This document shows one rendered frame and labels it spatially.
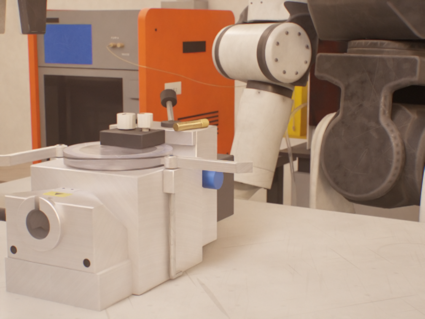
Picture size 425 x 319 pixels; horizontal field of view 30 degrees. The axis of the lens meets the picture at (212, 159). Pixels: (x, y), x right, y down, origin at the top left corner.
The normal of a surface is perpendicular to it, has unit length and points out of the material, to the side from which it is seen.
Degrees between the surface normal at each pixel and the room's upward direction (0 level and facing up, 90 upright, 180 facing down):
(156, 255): 90
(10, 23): 90
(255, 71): 127
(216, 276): 0
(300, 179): 90
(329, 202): 90
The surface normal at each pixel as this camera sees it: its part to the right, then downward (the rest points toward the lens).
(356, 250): 0.00, -0.99
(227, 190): 0.88, 0.08
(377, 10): -0.62, 0.70
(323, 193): 0.75, 0.11
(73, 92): -0.51, 0.15
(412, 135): -0.53, -0.50
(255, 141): -0.14, -0.05
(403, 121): -0.07, -0.45
